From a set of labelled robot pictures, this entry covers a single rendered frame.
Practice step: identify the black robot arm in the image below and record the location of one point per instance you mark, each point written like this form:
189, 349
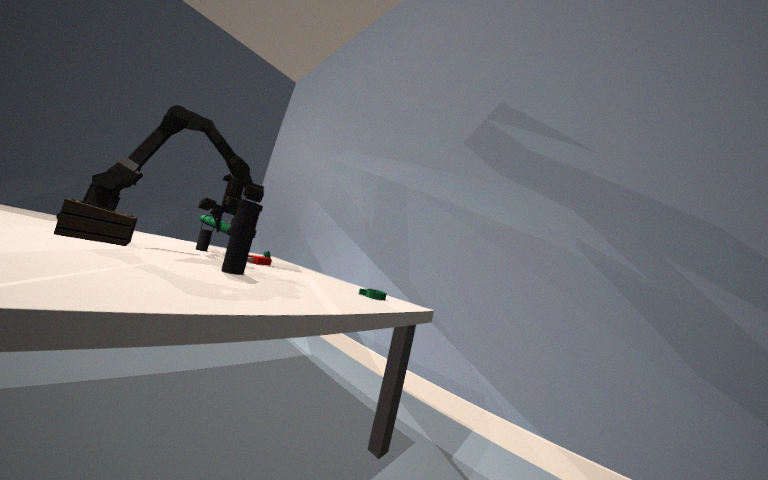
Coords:
105, 189

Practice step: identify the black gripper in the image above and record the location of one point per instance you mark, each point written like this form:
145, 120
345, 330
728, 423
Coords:
217, 210

